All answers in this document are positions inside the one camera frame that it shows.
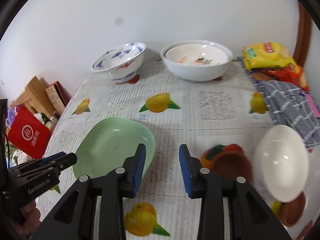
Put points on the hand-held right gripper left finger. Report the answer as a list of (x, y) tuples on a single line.
[(140, 170)]

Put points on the person's left hand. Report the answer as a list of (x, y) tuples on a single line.
[(28, 217)]

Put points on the white bowl with orange print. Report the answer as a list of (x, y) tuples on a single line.
[(185, 55)]

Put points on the white bowl with grey pattern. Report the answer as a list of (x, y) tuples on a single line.
[(282, 162)]

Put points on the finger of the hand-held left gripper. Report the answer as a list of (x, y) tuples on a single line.
[(63, 160), (51, 158)]

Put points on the red chip bag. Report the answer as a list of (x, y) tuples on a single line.
[(287, 76)]

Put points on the cardboard boxes by wall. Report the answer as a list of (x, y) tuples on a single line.
[(32, 90)]

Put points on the white floral cloth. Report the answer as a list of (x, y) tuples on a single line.
[(18, 157)]

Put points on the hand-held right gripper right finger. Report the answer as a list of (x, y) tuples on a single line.
[(186, 172)]

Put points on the small brown bowl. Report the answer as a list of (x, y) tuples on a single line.
[(292, 212), (232, 165)]

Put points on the light green plate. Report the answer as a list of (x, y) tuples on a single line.
[(110, 142)]

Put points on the blue patterned white bowl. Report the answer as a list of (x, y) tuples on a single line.
[(117, 67)]

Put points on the fruit printed tablecloth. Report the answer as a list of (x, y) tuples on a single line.
[(200, 110)]

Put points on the red paper bag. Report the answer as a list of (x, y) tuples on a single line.
[(27, 132)]

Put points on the grey checked cloth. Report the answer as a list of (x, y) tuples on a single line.
[(287, 105)]

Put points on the brown wooden door frame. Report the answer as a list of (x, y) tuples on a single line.
[(303, 35)]

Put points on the large white bowl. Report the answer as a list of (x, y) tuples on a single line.
[(195, 73)]

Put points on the yellow chip bag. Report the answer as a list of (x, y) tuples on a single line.
[(267, 55)]

